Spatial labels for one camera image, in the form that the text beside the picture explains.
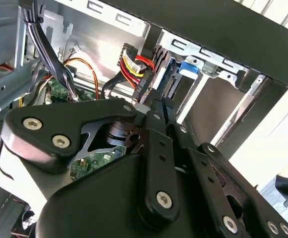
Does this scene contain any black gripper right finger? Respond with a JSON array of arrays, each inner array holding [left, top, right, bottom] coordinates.
[[161, 97, 288, 238]]

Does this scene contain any red yellow disk power wire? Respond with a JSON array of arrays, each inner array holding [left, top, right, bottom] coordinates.
[[118, 43, 158, 105]]

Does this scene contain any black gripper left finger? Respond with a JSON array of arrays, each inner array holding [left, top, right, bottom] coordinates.
[[1, 96, 181, 225]]

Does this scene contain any black disk data wire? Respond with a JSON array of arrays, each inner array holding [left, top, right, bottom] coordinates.
[[101, 75, 134, 100]]

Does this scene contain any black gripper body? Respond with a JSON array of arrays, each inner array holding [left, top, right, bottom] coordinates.
[[36, 152, 218, 238]]

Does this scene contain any hard disk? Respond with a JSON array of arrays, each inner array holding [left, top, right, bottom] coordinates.
[[153, 58, 200, 100]]

